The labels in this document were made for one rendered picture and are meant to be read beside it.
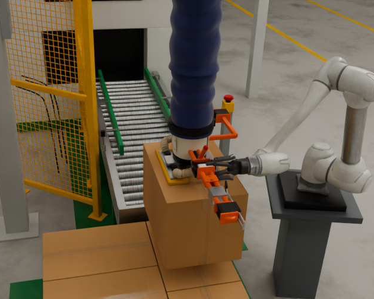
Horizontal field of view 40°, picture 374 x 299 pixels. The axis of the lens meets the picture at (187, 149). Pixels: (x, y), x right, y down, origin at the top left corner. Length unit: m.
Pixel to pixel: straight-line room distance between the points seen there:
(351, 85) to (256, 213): 1.90
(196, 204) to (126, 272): 0.61
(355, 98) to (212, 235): 0.95
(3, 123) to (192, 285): 1.66
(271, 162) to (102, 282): 1.05
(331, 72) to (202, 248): 1.06
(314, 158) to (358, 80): 0.61
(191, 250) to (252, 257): 1.25
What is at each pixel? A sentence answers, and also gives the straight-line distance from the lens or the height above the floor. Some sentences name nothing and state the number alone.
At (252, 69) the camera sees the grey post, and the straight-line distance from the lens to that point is 6.11.
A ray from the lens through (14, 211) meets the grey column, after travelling 3.88.
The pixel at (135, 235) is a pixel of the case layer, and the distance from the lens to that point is 3.00.
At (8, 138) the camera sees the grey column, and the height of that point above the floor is 0.80.
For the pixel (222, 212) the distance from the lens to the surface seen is 2.03.
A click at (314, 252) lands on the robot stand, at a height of 0.39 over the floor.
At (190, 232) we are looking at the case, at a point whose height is 0.89.
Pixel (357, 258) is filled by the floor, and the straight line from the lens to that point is 3.94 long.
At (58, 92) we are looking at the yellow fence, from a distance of 3.71.
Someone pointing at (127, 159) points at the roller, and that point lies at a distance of 3.71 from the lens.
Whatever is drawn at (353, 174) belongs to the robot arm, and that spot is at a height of 1.01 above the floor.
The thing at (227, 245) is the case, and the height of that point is 0.77.
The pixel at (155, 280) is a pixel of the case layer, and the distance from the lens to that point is 2.71.
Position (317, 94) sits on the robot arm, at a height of 1.48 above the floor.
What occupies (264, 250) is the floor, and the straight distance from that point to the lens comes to 3.82.
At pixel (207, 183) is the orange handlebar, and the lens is 2.23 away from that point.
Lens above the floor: 2.41
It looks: 29 degrees down
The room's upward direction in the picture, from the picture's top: 3 degrees clockwise
